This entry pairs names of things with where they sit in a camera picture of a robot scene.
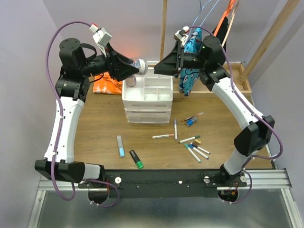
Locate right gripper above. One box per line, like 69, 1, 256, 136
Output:
154, 40, 207, 76

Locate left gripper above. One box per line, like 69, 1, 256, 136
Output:
79, 41, 139, 81

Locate pink capped pen tube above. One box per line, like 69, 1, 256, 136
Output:
125, 75, 136, 87

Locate clear jar of paperclips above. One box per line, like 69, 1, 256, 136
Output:
128, 58, 148, 76

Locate white plastic drawer organizer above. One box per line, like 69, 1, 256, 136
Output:
122, 67, 173, 124

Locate light blue highlighter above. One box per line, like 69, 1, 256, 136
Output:
117, 135, 125, 157

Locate black green highlighter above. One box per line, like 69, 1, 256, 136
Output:
129, 150, 144, 169

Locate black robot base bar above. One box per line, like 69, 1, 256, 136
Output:
79, 169, 247, 199

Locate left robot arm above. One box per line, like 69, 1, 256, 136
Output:
35, 38, 139, 188

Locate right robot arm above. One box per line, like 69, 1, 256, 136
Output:
154, 35, 275, 186

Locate orange tie-dye cloth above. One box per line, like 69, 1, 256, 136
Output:
93, 72, 123, 95

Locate blue patterned shirt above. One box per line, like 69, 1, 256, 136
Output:
174, 28, 202, 96

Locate orange red pen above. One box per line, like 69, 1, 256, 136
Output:
181, 112, 204, 122

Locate purple capped white marker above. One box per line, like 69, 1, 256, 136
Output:
174, 119, 178, 141

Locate blue grey stamp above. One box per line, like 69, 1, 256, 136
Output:
186, 116, 198, 127

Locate black garment on hanger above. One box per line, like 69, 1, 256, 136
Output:
216, 17, 228, 44

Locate peach capped white marker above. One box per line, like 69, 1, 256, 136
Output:
151, 133, 175, 139

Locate green capped white marker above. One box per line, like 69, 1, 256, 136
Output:
178, 135, 200, 143

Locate teal capped white marker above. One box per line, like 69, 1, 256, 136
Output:
184, 144, 201, 163

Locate black capped white marker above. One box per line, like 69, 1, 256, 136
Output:
190, 142, 210, 154

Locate small tan eraser block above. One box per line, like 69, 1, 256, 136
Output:
195, 139, 201, 145

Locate blue capped white marker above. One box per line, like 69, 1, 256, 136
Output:
189, 144, 209, 160

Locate wooden hanger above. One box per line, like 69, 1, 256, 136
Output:
222, 0, 240, 47

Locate orange hanger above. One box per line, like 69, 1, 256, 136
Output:
213, 0, 236, 36

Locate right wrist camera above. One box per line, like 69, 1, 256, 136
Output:
174, 26, 190, 48

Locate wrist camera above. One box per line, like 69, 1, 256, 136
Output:
89, 24, 112, 56
174, 26, 190, 48

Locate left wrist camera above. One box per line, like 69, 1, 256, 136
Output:
89, 24, 112, 56

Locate light blue wire hanger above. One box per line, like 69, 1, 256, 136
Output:
190, 0, 221, 28

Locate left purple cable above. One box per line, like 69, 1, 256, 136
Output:
45, 21, 120, 208

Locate purple cable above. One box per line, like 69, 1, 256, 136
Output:
45, 21, 120, 208
187, 25, 284, 205

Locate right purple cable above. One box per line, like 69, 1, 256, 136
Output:
187, 25, 284, 205

